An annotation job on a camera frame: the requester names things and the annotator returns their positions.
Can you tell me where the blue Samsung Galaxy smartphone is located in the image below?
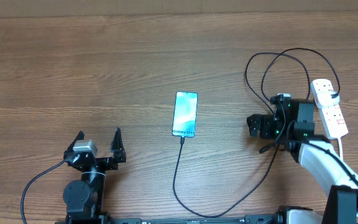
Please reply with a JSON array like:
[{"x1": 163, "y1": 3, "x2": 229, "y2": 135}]
[{"x1": 172, "y1": 91, "x2": 198, "y2": 138}]

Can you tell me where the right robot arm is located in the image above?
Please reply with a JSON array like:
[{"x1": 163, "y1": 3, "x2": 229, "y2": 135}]
[{"x1": 247, "y1": 94, "x2": 358, "y2": 223}]

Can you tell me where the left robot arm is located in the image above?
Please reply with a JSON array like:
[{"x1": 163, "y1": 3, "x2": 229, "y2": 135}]
[{"x1": 63, "y1": 128, "x2": 126, "y2": 223}]

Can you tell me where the white charger plug adapter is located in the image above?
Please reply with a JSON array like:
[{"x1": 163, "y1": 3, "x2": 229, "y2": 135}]
[{"x1": 314, "y1": 91, "x2": 340, "y2": 108}]

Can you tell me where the white power strip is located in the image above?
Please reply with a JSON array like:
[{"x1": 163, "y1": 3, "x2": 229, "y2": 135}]
[{"x1": 310, "y1": 79, "x2": 348, "y2": 139}]

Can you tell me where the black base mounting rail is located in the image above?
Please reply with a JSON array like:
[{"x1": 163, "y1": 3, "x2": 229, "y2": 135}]
[{"x1": 56, "y1": 213, "x2": 287, "y2": 224}]

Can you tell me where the white power strip cord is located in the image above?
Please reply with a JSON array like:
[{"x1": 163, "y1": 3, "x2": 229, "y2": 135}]
[{"x1": 337, "y1": 138, "x2": 344, "y2": 161}]

